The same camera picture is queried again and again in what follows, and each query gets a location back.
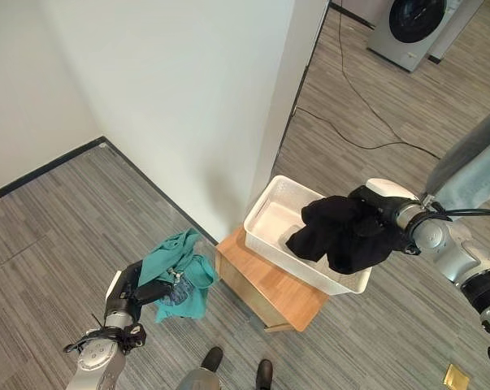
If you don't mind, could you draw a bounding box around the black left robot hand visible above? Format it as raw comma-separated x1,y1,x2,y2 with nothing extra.
104,260,175,319

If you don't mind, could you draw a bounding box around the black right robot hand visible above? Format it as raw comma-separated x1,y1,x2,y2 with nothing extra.
347,177,421,224

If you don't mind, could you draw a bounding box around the black garment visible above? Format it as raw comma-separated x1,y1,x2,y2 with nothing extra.
284,195,406,275

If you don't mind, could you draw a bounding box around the teal green garment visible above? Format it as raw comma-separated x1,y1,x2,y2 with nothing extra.
137,227,220,324

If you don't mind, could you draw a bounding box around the light blue bed sheet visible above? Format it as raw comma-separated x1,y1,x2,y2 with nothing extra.
426,87,490,212

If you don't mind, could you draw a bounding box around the white plastic laundry basket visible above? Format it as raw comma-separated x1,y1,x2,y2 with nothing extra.
243,175,372,296

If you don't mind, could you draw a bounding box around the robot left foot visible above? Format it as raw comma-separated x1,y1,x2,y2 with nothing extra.
201,346,224,373

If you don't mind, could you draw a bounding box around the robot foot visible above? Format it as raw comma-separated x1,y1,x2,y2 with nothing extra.
201,346,224,373
256,359,275,390

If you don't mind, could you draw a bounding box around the wooden side table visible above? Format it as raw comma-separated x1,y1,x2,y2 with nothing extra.
215,226,330,333

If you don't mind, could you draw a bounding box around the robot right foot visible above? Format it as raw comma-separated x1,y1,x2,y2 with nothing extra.
256,359,275,390

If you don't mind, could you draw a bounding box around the silver front-load washing machine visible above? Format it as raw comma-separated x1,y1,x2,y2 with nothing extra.
366,0,486,74

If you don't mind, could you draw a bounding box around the yellow paper piece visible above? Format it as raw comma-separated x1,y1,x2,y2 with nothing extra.
442,364,470,389

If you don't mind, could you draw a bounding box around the black floor cable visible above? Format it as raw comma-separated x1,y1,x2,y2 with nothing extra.
295,0,444,160

